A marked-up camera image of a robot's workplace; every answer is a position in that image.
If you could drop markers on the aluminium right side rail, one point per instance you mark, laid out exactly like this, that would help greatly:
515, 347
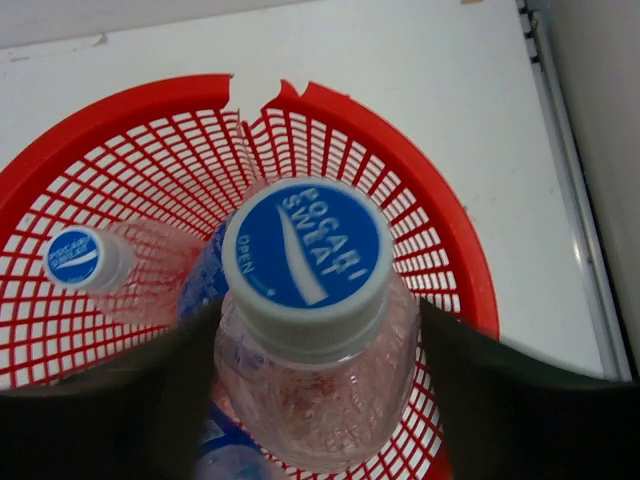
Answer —
586, 244

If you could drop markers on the blue label bottle back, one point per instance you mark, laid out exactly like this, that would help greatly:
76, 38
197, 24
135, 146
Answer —
226, 451

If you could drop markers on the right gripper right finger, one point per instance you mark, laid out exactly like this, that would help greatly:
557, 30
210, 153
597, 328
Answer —
507, 415

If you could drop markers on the clear bottle white cap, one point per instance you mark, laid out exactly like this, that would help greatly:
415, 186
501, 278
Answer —
316, 348
133, 271

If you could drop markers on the red mesh plastic bin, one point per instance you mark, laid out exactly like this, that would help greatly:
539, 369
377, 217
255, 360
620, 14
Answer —
174, 151

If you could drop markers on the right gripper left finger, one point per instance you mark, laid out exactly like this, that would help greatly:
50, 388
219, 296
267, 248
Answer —
139, 415

